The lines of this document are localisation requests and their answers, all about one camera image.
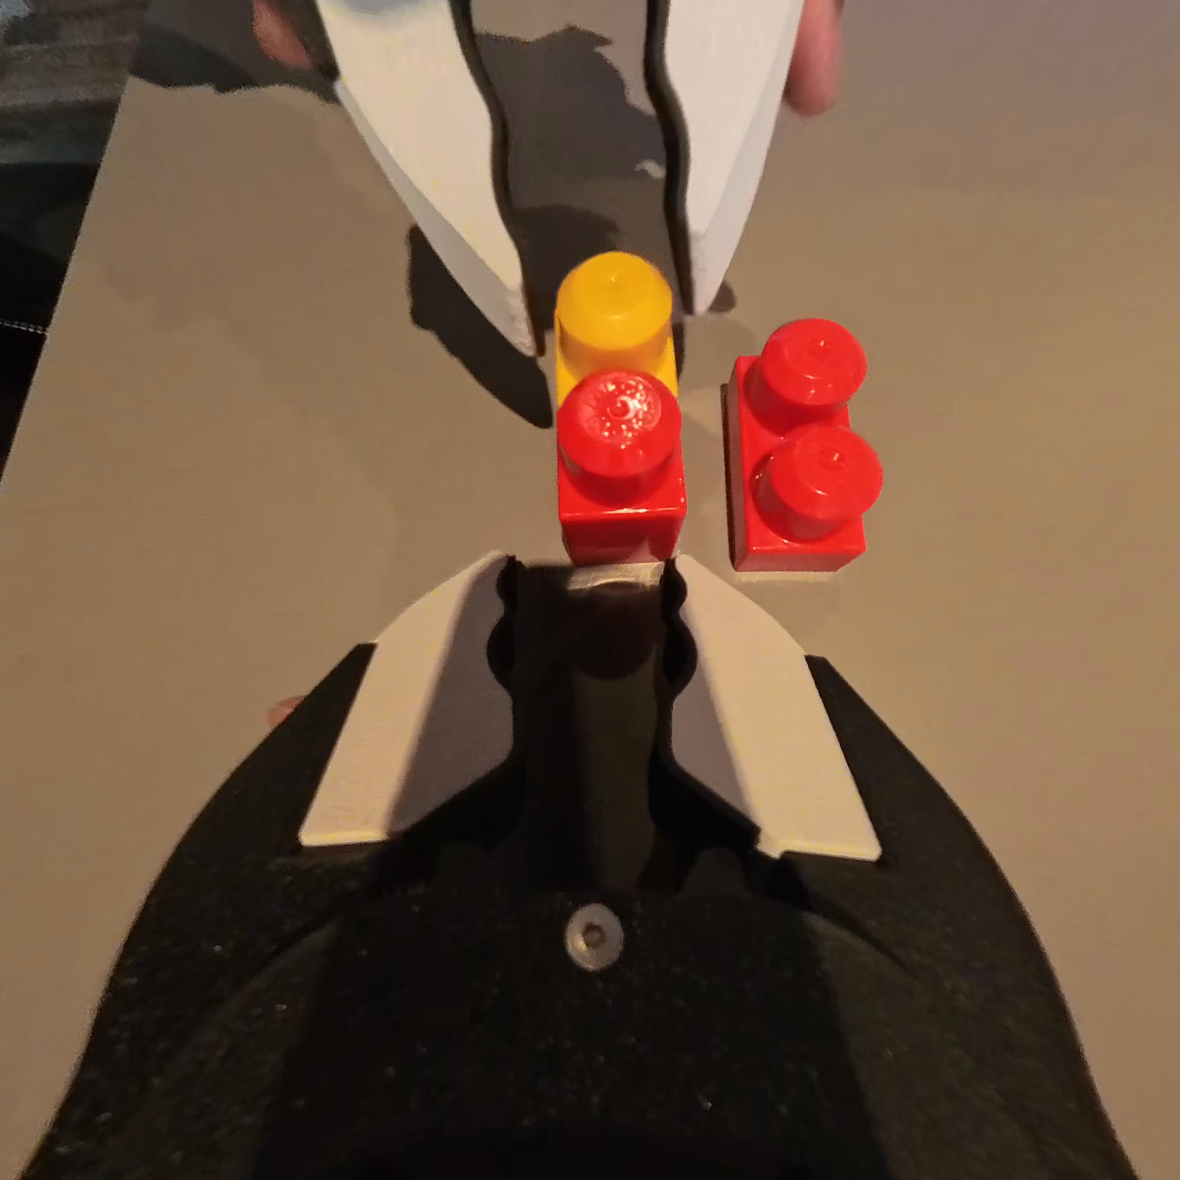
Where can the person's right hand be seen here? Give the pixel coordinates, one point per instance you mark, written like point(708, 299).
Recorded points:
point(284, 708)

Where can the person's left hand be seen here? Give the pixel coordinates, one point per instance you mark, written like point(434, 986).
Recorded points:
point(815, 65)

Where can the person's dark jeans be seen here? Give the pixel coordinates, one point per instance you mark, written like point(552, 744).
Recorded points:
point(37, 229)

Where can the red two-stud block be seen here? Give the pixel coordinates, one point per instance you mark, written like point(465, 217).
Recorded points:
point(794, 544)

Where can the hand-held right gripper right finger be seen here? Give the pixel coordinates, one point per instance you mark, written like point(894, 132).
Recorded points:
point(766, 738)

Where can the red single-stud block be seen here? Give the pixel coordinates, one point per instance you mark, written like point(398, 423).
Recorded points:
point(616, 516)

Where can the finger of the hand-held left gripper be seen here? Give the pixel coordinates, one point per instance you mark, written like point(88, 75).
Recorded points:
point(728, 111)
point(414, 120)

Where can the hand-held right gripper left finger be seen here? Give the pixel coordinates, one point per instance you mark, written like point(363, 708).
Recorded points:
point(414, 738)

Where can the yellow single-stud block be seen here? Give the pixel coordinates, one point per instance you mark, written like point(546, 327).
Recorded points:
point(613, 304)

